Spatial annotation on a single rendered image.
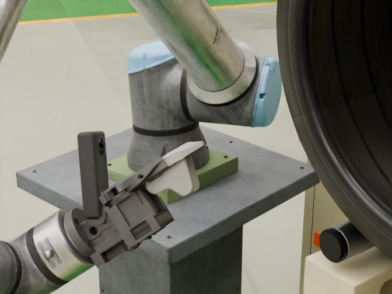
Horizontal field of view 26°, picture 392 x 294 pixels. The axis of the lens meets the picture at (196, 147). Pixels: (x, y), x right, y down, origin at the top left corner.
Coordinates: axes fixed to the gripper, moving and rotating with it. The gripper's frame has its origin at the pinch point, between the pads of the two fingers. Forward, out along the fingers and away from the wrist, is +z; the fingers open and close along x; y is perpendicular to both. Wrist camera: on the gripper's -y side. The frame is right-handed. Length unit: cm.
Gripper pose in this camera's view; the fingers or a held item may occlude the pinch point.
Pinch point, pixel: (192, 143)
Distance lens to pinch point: 110.8
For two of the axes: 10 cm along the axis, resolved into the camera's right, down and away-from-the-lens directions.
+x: -2.3, 0.6, -9.7
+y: 5.3, 8.4, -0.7
